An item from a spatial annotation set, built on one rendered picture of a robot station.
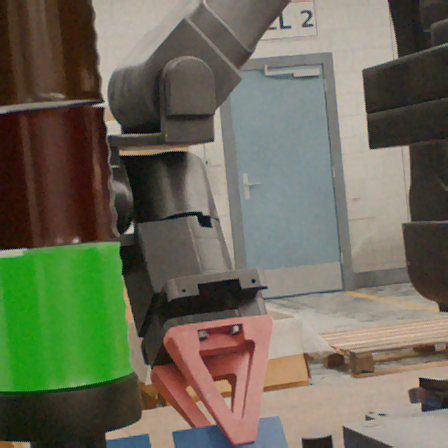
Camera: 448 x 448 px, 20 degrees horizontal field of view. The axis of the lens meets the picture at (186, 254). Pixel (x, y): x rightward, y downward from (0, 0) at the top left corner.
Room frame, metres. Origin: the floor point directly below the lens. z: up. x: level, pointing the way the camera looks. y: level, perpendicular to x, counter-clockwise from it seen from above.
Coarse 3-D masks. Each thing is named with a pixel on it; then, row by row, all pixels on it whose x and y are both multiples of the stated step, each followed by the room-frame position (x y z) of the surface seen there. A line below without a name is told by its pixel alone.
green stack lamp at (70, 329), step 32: (0, 256) 0.32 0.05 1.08; (32, 256) 0.31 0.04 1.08; (64, 256) 0.31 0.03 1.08; (96, 256) 0.32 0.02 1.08; (0, 288) 0.31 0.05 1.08; (32, 288) 0.31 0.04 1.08; (64, 288) 0.31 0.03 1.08; (96, 288) 0.31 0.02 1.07; (0, 320) 0.31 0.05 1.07; (32, 320) 0.31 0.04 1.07; (64, 320) 0.31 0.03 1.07; (96, 320) 0.31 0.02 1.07; (0, 352) 0.32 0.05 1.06; (32, 352) 0.31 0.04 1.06; (64, 352) 0.31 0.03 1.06; (96, 352) 0.31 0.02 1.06; (128, 352) 0.32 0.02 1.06; (0, 384) 0.32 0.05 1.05; (32, 384) 0.31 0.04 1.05; (64, 384) 0.31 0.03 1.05
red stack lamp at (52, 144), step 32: (0, 128) 0.31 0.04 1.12; (32, 128) 0.31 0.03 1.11; (64, 128) 0.31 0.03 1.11; (96, 128) 0.32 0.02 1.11; (0, 160) 0.31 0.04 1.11; (32, 160) 0.31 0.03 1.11; (64, 160) 0.31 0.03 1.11; (96, 160) 0.32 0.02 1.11; (0, 192) 0.31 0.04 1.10; (32, 192) 0.31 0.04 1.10; (64, 192) 0.31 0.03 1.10; (96, 192) 0.32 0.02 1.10; (0, 224) 0.31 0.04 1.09; (32, 224) 0.31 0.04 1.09; (64, 224) 0.31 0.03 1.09; (96, 224) 0.32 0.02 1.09
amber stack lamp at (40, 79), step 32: (0, 0) 0.31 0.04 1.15; (32, 0) 0.31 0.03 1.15; (64, 0) 0.31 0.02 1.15; (0, 32) 0.31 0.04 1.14; (32, 32) 0.31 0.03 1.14; (64, 32) 0.31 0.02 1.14; (96, 32) 0.33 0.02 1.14; (0, 64) 0.31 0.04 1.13; (32, 64) 0.31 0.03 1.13; (64, 64) 0.31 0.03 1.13; (96, 64) 0.32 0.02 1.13; (0, 96) 0.31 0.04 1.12; (32, 96) 0.31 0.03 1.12; (64, 96) 0.31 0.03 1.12; (96, 96) 0.32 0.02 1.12
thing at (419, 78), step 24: (432, 0) 0.57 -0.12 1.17; (432, 24) 0.55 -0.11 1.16; (432, 48) 0.50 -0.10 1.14; (384, 72) 0.54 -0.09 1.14; (408, 72) 0.52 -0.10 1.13; (432, 72) 0.50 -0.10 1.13; (384, 96) 0.54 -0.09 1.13; (408, 96) 0.52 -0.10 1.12; (432, 96) 0.50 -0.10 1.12; (384, 120) 0.55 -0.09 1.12; (408, 120) 0.52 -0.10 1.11; (432, 120) 0.50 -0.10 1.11; (384, 144) 0.55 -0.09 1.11; (408, 144) 0.53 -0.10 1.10
